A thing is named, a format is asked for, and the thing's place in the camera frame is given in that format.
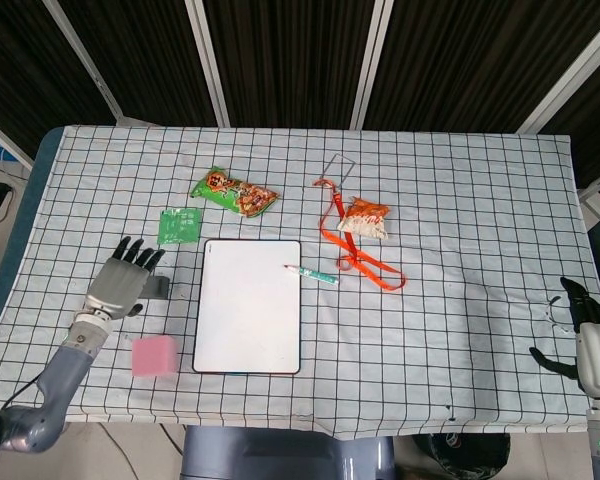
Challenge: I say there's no grey whiteboard eraser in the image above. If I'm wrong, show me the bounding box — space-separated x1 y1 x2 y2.
142 276 170 300

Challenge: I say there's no pink foam block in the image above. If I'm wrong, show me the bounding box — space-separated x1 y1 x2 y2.
131 335 179 378

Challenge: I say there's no grey-blue robot torso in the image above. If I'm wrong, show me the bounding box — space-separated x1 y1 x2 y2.
179 424 396 480

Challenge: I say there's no green and orange snack bag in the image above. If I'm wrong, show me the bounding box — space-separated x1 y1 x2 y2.
188 167 281 219

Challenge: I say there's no white black-checked tablecloth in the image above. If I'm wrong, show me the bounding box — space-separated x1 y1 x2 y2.
0 124 600 441

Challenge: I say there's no white partition frame post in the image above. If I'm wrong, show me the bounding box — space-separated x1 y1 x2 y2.
0 112 35 169
517 19 600 134
184 0 231 127
349 0 396 129
43 0 127 126

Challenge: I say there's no black bag with red logo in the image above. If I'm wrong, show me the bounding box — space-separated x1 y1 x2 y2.
412 433 511 480

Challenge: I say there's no clear badge holder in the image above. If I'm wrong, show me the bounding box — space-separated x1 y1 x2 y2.
319 153 356 182

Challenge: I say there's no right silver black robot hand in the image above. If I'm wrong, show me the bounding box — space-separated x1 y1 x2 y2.
528 277 600 401

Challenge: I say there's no white and orange snack bag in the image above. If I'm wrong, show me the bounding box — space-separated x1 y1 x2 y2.
336 197 392 240

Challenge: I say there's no blue-grey table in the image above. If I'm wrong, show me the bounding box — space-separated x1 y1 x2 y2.
0 125 66 351

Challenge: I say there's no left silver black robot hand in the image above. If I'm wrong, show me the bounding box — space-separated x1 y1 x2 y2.
82 237 166 321

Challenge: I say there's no white whiteboard with black rim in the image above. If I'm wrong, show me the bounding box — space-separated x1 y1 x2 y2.
191 239 303 375

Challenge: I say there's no flat green sachet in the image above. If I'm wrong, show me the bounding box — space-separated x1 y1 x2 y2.
157 207 204 246

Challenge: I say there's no orange lanyard ribbon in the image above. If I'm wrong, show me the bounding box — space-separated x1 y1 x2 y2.
313 177 407 294

